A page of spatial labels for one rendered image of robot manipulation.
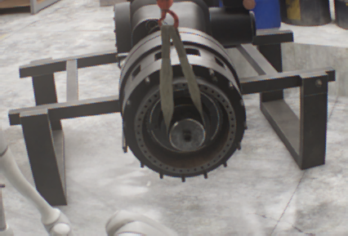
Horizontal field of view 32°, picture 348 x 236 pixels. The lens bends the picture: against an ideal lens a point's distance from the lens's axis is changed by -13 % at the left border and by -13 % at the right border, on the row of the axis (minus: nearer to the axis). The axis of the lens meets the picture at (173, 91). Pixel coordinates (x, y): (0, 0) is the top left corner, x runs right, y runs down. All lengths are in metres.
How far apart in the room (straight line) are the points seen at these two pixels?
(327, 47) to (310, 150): 1.36
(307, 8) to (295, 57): 0.62
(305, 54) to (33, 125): 2.47
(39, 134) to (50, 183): 0.33
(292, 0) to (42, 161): 2.90
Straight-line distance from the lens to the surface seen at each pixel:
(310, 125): 4.05
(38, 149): 3.84
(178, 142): 2.72
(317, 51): 5.29
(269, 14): 5.55
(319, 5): 5.82
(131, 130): 2.83
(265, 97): 5.06
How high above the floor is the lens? 1.95
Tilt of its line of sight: 20 degrees down
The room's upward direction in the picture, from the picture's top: 5 degrees counter-clockwise
